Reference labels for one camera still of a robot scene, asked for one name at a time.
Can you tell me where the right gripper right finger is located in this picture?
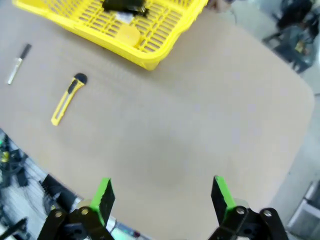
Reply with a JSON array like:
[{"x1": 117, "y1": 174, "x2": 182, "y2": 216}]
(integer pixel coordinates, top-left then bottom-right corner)
[{"x1": 208, "y1": 175, "x2": 289, "y2": 240}]

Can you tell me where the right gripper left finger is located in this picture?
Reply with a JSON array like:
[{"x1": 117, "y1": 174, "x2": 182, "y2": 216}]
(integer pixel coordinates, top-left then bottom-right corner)
[{"x1": 37, "y1": 177, "x2": 117, "y2": 240}]

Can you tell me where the black stapler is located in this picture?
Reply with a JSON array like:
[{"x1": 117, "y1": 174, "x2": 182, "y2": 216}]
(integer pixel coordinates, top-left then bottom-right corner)
[{"x1": 101, "y1": 0, "x2": 151, "y2": 18}]

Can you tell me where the yellow plastic shopping basket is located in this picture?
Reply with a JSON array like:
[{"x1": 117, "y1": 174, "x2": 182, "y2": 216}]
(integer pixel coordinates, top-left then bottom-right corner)
[{"x1": 12, "y1": 0, "x2": 210, "y2": 72}]

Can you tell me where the person's left hand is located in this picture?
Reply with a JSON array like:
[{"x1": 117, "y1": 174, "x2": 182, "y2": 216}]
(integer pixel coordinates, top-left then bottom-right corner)
[{"x1": 207, "y1": 0, "x2": 232, "y2": 13}]

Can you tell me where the grey metal cabinet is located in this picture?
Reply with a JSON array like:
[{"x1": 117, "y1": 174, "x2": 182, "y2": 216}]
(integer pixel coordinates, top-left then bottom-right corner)
[{"x1": 286, "y1": 181, "x2": 320, "y2": 240}]

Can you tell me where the yellow utility knife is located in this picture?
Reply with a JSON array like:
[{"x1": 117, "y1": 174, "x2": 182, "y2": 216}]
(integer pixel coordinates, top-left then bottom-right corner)
[{"x1": 50, "y1": 72, "x2": 89, "y2": 127}]

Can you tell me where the black and white marker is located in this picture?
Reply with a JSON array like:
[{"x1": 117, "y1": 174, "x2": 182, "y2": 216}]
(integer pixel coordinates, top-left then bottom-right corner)
[{"x1": 6, "y1": 43, "x2": 33, "y2": 86}]

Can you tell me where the white barcode sticker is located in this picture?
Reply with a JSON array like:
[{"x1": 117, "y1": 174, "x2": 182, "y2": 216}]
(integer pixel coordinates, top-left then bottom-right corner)
[{"x1": 115, "y1": 11, "x2": 133, "y2": 24}]

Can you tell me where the dark chair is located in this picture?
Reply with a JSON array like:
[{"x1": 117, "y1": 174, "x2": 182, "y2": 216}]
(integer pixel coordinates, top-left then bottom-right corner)
[{"x1": 261, "y1": 0, "x2": 316, "y2": 74}]

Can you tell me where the black cable bundle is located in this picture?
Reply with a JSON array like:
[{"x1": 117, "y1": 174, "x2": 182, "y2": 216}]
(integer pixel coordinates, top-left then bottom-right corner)
[{"x1": 0, "y1": 129, "x2": 84, "y2": 240}]

